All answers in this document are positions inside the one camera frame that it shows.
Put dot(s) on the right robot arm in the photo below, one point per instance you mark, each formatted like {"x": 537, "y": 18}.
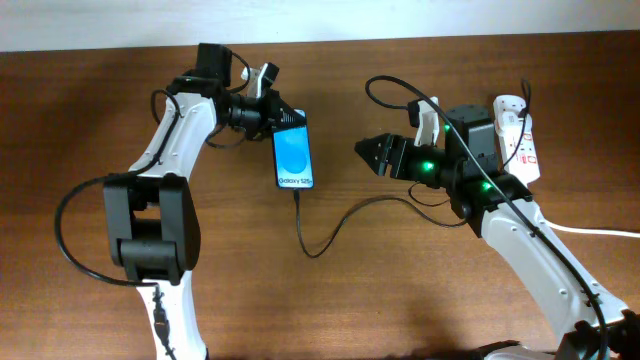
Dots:
{"x": 588, "y": 320}

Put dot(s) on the blue Galaxy smartphone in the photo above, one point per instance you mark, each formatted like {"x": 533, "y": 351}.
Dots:
{"x": 292, "y": 159}

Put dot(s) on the white power strip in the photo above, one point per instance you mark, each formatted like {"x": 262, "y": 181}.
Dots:
{"x": 517, "y": 148}

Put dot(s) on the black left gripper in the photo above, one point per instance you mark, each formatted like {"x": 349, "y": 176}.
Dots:
{"x": 271, "y": 106}

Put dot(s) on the white charger adapter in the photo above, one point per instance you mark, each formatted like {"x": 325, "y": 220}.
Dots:
{"x": 508, "y": 121}

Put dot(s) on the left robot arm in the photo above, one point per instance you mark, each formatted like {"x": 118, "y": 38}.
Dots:
{"x": 153, "y": 229}

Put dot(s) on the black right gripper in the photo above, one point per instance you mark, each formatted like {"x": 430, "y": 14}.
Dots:
{"x": 393, "y": 156}

